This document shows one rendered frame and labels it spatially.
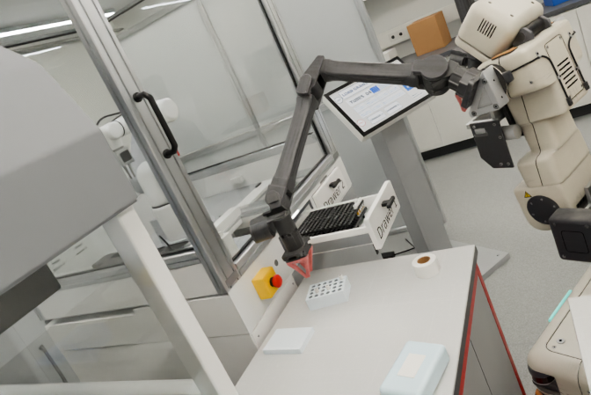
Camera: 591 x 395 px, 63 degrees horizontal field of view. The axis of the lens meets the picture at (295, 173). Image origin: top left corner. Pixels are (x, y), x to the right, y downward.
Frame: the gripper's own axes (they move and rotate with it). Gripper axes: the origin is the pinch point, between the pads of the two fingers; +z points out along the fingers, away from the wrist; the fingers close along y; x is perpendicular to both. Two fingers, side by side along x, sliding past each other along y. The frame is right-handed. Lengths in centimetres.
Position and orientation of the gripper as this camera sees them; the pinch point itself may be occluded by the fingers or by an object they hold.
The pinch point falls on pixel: (308, 272)
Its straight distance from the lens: 146.9
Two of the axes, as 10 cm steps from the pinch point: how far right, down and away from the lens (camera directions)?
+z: 4.2, 8.8, 2.4
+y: -2.6, 3.7, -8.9
